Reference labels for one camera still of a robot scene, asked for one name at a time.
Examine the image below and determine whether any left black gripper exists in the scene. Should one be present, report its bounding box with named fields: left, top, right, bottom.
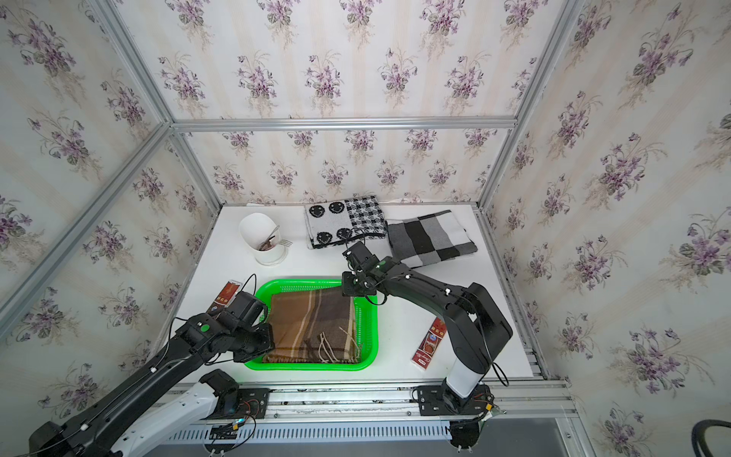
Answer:
left=228, top=322, right=281, bottom=365

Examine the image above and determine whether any brown plaid scarf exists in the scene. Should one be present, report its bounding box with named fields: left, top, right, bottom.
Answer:
left=263, top=287, right=362, bottom=365

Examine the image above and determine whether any white black smiley scarf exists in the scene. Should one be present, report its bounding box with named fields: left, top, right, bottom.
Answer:
left=305, top=196, right=388, bottom=249

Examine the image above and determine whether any black grey checked scarf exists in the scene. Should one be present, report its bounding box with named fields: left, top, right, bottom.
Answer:
left=388, top=209, right=478, bottom=268

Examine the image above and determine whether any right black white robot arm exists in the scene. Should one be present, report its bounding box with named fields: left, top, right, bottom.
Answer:
left=342, top=248, right=513, bottom=404

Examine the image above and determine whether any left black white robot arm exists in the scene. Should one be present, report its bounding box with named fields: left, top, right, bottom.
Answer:
left=29, top=302, right=275, bottom=456

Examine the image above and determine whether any green plastic mesh basket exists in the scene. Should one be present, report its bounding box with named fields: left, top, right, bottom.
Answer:
left=246, top=278, right=379, bottom=371

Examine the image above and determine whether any red packet on left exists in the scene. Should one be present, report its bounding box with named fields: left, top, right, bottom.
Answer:
left=207, top=280, right=243, bottom=315

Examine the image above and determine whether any red packet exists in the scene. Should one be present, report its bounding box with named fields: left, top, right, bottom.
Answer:
left=411, top=318, right=447, bottom=371
left=207, top=280, right=243, bottom=315

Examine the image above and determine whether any red packet on right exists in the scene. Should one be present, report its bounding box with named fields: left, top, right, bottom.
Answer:
left=411, top=318, right=447, bottom=371

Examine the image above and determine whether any white cup with utensils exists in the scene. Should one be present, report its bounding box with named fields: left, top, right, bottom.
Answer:
left=238, top=213, right=289, bottom=267

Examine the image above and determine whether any black chair edge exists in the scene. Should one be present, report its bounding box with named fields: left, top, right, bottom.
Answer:
left=691, top=419, right=731, bottom=457

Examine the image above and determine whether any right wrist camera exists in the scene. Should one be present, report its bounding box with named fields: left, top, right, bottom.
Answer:
left=343, top=241, right=380, bottom=273

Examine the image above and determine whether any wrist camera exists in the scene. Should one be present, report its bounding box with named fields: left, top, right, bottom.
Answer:
left=343, top=241, right=380, bottom=273
left=228, top=291, right=270, bottom=328

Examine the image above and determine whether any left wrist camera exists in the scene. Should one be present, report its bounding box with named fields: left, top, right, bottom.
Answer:
left=228, top=291, right=270, bottom=328

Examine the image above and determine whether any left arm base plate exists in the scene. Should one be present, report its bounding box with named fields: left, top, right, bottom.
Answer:
left=211, top=388, right=271, bottom=420

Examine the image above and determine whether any small circuit board with wires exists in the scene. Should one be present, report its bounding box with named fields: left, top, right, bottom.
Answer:
left=209, top=425, right=239, bottom=441

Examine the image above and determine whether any aluminium front rail frame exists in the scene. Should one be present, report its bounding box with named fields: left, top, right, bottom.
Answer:
left=157, top=381, right=596, bottom=456

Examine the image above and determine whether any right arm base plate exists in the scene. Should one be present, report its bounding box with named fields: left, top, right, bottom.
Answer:
left=412, top=383, right=495, bottom=417

